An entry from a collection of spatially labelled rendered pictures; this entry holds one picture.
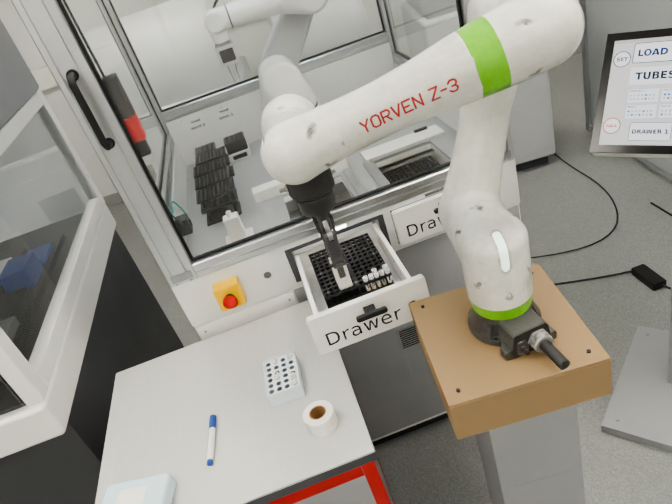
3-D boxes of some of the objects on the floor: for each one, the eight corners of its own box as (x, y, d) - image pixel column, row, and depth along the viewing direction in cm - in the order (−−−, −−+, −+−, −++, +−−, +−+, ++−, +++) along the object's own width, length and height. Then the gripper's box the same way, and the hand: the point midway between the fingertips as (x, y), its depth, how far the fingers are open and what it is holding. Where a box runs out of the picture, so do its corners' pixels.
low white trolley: (442, 623, 156) (375, 450, 116) (228, 711, 153) (84, 565, 113) (381, 456, 205) (319, 295, 165) (218, 521, 203) (115, 373, 163)
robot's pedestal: (619, 578, 153) (612, 384, 113) (511, 609, 154) (466, 428, 114) (566, 482, 178) (546, 296, 138) (474, 509, 180) (427, 333, 140)
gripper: (289, 183, 119) (321, 272, 132) (302, 214, 106) (336, 309, 119) (323, 170, 119) (352, 261, 132) (339, 200, 107) (370, 296, 119)
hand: (340, 271), depth 124 cm, fingers closed
